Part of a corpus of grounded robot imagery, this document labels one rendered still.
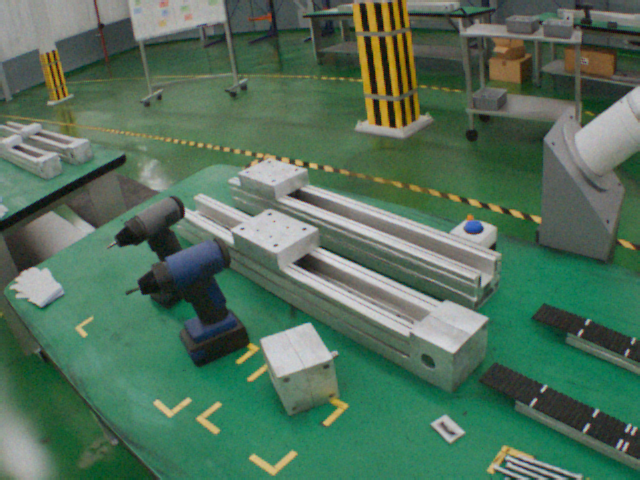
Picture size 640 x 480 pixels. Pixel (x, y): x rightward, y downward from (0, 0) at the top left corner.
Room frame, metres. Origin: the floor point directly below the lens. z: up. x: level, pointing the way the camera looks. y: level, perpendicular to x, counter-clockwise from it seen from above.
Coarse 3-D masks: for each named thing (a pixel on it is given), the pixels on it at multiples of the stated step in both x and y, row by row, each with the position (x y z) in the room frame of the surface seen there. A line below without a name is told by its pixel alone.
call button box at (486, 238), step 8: (464, 224) 0.96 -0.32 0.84; (488, 224) 0.95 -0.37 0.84; (456, 232) 0.94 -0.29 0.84; (464, 232) 0.93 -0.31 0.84; (472, 232) 0.92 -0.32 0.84; (480, 232) 0.92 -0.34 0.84; (488, 232) 0.91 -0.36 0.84; (472, 240) 0.90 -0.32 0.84; (480, 240) 0.89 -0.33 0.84; (488, 240) 0.91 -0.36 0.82; (488, 248) 0.91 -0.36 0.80
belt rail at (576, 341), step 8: (568, 336) 0.60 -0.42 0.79; (576, 336) 0.58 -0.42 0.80; (576, 344) 0.57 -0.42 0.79; (584, 344) 0.57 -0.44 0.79; (592, 344) 0.55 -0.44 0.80; (592, 352) 0.55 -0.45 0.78; (600, 352) 0.53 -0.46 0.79; (608, 352) 0.52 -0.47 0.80; (608, 360) 0.52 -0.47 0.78; (616, 360) 0.51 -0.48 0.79; (624, 360) 0.50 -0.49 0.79; (632, 360) 0.48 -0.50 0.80; (632, 368) 0.48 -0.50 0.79
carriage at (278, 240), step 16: (240, 224) 1.01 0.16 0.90; (256, 224) 0.99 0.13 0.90; (272, 224) 0.98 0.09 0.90; (288, 224) 0.97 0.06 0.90; (304, 224) 0.96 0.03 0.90; (240, 240) 0.96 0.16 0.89; (256, 240) 0.93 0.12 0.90; (272, 240) 0.92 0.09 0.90; (288, 240) 0.90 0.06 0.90; (304, 240) 0.91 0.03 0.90; (256, 256) 0.92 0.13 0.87; (272, 256) 0.88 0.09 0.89; (288, 256) 0.88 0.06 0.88
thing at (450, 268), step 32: (256, 192) 1.26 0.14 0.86; (320, 192) 1.18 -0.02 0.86; (320, 224) 1.06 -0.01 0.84; (352, 224) 1.00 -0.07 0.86; (384, 224) 1.01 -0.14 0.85; (416, 224) 0.95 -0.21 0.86; (352, 256) 0.99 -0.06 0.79; (384, 256) 0.91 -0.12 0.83; (416, 256) 0.84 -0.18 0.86; (448, 256) 0.87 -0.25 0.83; (480, 256) 0.80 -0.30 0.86; (448, 288) 0.79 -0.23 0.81; (480, 288) 0.75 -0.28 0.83
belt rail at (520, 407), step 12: (516, 408) 0.47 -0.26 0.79; (528, 408) 0.46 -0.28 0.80; (540, 420) 0.44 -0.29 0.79; (552, 420) 0.42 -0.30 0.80; (564, 432) 0.40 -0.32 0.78; (576, 432) 0.39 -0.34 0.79; (588, 444) 0.36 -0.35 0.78; (600, 444) 0.35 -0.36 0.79; (612, 456) 0.33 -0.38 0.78; (624, 456) 0.32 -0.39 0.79; (636, 468) 0.29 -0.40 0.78
